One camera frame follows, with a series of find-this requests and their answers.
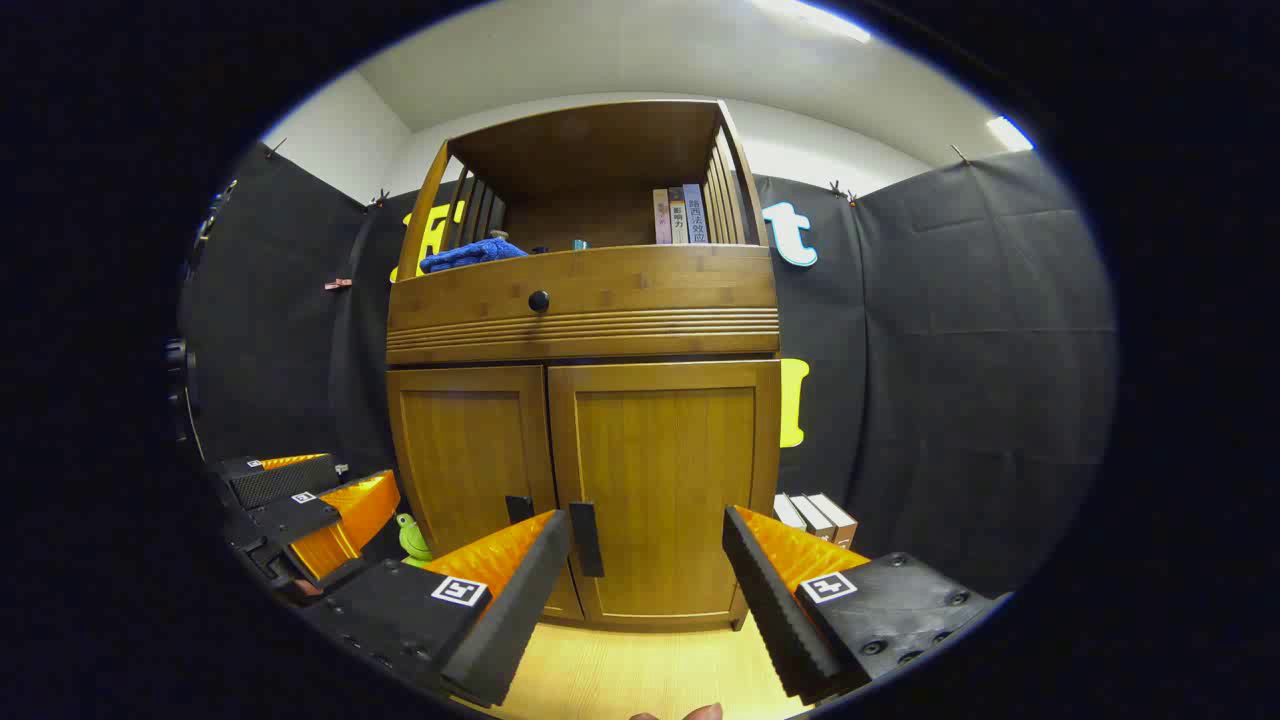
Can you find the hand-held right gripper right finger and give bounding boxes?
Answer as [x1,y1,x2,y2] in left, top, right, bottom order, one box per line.
[722,505,1006,703]

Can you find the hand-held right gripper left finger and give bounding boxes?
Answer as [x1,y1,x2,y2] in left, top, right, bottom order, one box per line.
[300,510,572,708]

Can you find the wooden shoe cabinet door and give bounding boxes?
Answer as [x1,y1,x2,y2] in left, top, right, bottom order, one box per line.
[388,365,585,622]
[548,360,782,630]

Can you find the wooden double-door shoe cabinet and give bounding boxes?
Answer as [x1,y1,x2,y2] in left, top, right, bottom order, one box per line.
[385,98,783,631]

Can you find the wooden cabinet drawer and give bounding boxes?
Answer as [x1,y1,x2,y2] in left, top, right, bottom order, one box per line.
[386,244,780,366]

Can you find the green toy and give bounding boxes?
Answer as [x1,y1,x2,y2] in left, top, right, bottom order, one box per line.
[396,513,434,567]

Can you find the blue cloth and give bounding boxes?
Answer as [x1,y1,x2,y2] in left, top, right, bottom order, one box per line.
[419,237,529,275]

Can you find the black backdrop cloth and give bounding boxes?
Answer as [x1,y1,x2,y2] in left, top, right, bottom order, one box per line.
[175,140,1117,601]

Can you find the small ceiling light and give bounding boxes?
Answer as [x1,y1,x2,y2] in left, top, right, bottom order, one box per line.
[985,115,1035,154]

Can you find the long ceiling light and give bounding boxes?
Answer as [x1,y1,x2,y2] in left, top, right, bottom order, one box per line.
[750,0,873,44]

